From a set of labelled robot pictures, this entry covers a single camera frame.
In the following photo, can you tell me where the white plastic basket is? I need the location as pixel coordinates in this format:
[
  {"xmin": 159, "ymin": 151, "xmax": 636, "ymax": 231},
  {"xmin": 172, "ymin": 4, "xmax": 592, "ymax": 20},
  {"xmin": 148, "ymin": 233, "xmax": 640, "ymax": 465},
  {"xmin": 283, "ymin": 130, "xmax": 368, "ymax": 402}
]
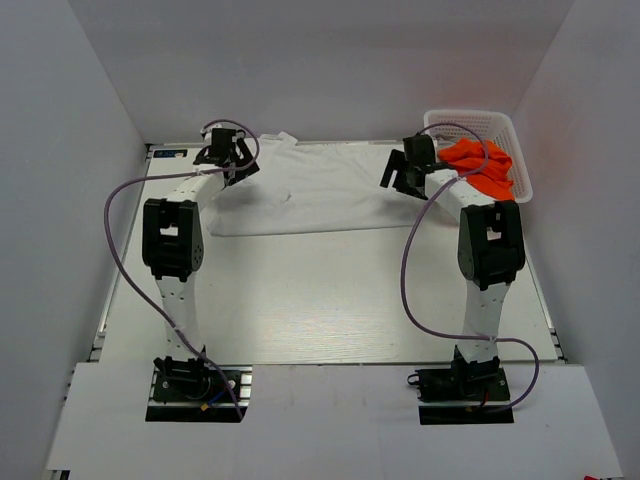
[{"xmin": 423, "ymin": 109, "xmax": 533, "ymax": 204}]

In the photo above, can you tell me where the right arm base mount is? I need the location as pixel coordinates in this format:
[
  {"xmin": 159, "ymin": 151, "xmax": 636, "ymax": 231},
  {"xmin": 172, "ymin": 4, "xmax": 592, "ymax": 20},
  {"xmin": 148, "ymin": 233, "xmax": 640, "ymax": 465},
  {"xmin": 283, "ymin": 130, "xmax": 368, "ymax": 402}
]
[{"xmin": 407, "ymin": 368, "xmax": 514, "ymax": 426}]

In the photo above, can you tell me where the orange t shirt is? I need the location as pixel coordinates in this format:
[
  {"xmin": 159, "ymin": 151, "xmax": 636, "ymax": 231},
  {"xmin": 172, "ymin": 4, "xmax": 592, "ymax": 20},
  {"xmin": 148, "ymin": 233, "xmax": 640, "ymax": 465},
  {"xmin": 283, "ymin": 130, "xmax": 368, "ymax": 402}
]
[{"xmin": 438, "ymin": 138, "xmax": 515, "ymax": 201}]

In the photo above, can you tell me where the blue table label sticker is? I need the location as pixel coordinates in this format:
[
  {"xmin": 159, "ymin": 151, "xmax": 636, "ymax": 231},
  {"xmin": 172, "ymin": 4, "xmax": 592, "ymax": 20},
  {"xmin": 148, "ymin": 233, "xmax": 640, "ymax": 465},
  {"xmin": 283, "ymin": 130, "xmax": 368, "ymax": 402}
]
[{"xmin": 152, "ymin": 149, "xmax": 188, "ymax": 158}]

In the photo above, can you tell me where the white t shirt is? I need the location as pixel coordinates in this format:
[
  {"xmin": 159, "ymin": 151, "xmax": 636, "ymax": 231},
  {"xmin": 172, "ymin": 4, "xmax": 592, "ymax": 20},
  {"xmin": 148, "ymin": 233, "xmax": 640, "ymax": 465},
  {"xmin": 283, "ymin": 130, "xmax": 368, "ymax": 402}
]
[{"xmin": 204, "ymin": 132, "xmax": 424, "ymax": 237}]

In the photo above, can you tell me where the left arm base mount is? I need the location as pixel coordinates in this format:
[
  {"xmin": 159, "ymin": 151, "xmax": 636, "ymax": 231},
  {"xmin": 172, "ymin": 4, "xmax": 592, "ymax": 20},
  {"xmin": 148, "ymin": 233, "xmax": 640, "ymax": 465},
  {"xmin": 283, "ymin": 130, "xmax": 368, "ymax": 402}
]
[{"xmin": 145, "ymin": 367, "xmax": 242, "ymax": 424}]

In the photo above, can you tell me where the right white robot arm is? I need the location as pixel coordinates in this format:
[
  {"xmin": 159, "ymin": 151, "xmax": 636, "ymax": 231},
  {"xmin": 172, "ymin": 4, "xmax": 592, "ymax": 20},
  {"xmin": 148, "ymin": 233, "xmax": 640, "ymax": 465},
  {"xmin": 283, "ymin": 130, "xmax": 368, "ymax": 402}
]
[{"xmin": 380, "ymin": 134, "xmax": 525, "ymax": 399}]

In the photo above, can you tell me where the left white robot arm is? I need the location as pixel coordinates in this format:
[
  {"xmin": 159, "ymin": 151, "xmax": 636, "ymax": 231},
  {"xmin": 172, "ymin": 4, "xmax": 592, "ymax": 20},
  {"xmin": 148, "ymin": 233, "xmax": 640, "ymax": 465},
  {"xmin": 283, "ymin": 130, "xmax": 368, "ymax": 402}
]
[{"xmin": 142, "ymin": 124, "xmax": 259, "ymax": 361}]

